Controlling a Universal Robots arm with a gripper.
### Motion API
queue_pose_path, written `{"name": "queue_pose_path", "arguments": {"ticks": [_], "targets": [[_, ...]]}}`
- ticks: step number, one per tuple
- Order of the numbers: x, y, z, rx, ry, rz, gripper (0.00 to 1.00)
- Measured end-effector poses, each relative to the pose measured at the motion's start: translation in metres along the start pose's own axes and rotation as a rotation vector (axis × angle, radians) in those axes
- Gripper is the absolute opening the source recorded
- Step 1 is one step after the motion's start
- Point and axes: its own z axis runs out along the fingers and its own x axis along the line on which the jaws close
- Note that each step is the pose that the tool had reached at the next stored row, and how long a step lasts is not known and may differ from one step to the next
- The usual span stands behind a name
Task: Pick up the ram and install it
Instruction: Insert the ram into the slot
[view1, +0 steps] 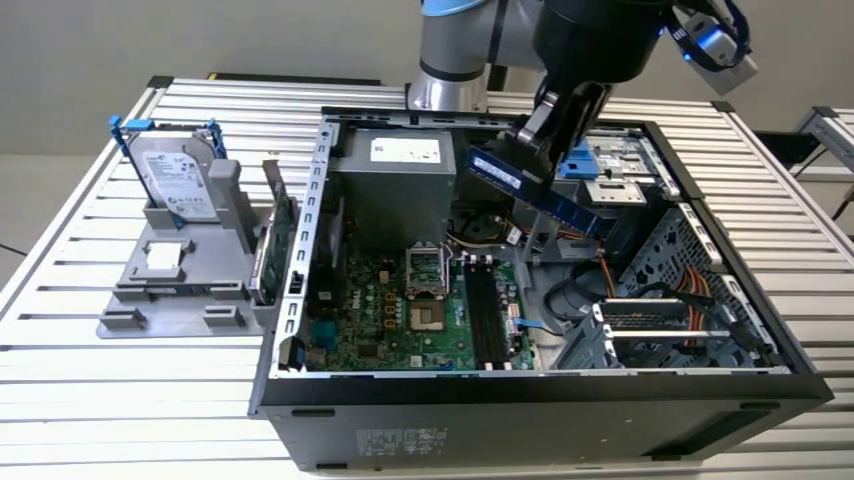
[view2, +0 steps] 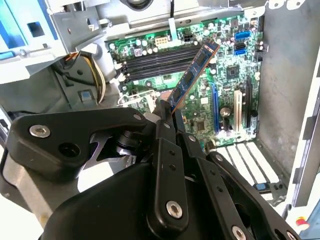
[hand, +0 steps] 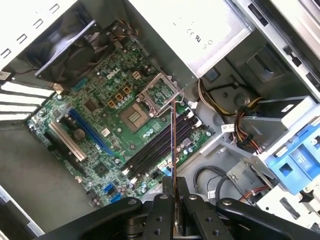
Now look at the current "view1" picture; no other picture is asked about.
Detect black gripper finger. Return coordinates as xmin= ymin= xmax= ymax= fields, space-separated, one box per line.
xmin=510 ymin=88 xmax=570 ymax=152
xmin=542 ymin=82 xmax=614 ymax=175

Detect blue RAM stick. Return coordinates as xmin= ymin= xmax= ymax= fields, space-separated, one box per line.
xmin=465 ymin=146 xmax=616 ymax=236

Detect white-latch RAM slot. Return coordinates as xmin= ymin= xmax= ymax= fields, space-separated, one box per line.
xmin=472 ymin=255 xmax=497 ymax=371
xmin=489 ymin=255 xmax=516 ymax=371

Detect blue plastic bay latch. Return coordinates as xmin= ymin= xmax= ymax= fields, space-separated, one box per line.
xmin=557 ymin=139 xmax=596 ymax=179

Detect grey metal drive cage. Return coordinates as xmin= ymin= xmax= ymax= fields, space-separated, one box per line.
xmin=520 ymin=122 xmax=682 ymax=261

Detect grey power supply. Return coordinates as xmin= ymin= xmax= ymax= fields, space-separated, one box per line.
xmin=330 ymin=127 xmax=460 ymax=242

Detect metal socket cover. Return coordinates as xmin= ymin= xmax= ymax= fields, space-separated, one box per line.
xmin=405 ymin=242 xmax=448 ymax=300

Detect CPU socket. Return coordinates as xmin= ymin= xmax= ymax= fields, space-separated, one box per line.
xmin=407 ymin=299 xmax=449 ymax=334

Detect black case fan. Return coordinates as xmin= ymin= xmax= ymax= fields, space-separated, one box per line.
xmin=311 ymin=194 xmax=350 ymax=321

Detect perforated metal disk bay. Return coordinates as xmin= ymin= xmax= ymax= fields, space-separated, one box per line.
xmin=553 ymin=204 xmax=796 ymax=374

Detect graphics card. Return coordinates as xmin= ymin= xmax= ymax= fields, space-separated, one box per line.
xmin=250 ymin=159 xmax=302 ymax=307

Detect green motherboard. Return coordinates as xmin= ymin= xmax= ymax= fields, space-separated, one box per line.
xmin=303 ymin=234 xmax=540 ymax=374

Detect silver hard disk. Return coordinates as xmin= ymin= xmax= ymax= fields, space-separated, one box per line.
xmin=130 ymin=134 xmax=222 ymax=222

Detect open black PC case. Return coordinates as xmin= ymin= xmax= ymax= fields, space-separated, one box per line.
xmin=247 ymin=104 xmax=836 ymax=474

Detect blue disk carrier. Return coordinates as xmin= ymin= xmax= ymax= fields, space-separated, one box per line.
xmin=106 ymin=115 xmax=233 ymax=227

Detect silver CPU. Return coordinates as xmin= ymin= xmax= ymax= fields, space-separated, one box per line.
xmin=145 ymin=243 xmax=186 ymax=271

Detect grey parts rack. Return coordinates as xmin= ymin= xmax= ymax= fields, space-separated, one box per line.
xmin=97 ymin=159 xmax=282 ymax=341

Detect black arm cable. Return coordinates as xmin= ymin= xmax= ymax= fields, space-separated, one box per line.
xmin=486 ymin=0 xmax=513 ymax=96

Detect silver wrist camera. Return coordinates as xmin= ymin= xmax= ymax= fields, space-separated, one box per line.
xmin=666 ymin=0 xmax=762 ymax=96

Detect yellow white power cable bundle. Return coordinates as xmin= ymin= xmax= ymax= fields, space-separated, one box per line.
xmin=445 ymin=212 xmax=536 ymax=251

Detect wire locking lever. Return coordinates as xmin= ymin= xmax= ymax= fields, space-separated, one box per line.
xmin=441 ymin=243 xmax=464 ymax=301

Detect thick black cables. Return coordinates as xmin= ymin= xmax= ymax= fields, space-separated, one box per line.
xmin=544 ymin=259 xmax=606 ymax=334

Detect orange red yellow cable bundle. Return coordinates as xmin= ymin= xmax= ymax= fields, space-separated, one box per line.
xmin=670 ymin=264 xmax=722 ymax=351

